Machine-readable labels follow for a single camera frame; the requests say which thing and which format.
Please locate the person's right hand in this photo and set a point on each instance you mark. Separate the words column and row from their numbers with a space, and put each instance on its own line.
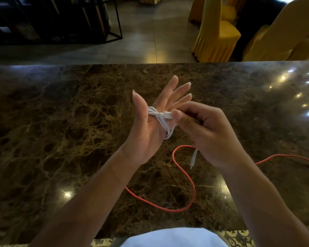
column 213, row 138

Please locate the black metal shelf rack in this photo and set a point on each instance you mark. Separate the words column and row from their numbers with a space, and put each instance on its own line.
column 61, row 20

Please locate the person's left hand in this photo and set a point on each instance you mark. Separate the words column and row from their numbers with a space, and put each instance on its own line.
column 144, row 136

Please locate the person's right forearm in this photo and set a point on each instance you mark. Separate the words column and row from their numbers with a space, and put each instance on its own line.
column 267, row 210

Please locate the person's white shirt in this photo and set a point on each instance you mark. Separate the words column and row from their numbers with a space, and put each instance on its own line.
column 175, row 239

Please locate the yellow covered chair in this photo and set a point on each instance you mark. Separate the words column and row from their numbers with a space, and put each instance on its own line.
column 150, row 0
column 229, row 14
column 216, row 38
column 306, row 51
column 283, row 35
column 197, row 10

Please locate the person's left forearm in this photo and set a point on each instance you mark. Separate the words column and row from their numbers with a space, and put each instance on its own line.
column 92, row 203

